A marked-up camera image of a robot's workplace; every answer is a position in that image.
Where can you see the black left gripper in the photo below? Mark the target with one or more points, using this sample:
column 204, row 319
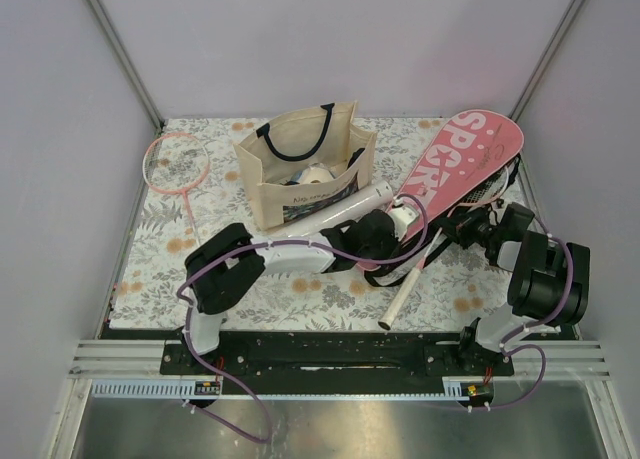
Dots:
column 394, row 246

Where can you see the white shuttlecock tube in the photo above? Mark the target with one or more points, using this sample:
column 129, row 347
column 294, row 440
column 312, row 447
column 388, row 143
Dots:
column 351, row 208

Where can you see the floral table mat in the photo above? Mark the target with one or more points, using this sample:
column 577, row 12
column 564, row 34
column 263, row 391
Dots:
column 456, row 288

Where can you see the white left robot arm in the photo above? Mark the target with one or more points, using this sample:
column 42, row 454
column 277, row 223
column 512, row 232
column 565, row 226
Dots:
column 221, row 272

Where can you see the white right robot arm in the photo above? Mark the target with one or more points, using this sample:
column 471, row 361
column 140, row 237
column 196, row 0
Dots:
column 549, row 284

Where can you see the pink racket cover bag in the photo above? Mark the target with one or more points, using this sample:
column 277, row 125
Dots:
column 468, row 149

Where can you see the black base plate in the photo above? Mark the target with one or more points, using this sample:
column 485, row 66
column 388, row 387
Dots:
column 347, row 363

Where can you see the beige canvas tote bag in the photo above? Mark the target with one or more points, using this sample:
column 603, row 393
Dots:
column 272, row 157

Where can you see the white tape roll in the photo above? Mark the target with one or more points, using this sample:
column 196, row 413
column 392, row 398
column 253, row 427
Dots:
column 316, row 174

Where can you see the white slotted cable duct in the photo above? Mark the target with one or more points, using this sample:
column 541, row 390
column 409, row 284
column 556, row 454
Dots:
column 180, row 389

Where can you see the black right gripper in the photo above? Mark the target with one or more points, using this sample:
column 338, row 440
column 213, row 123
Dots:
column 460, row 225

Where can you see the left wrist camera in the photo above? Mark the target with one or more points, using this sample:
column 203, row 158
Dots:
column 403, row 217

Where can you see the pink badminton racket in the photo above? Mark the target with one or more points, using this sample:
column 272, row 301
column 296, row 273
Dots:
column 493, row 193
column 175, row 164

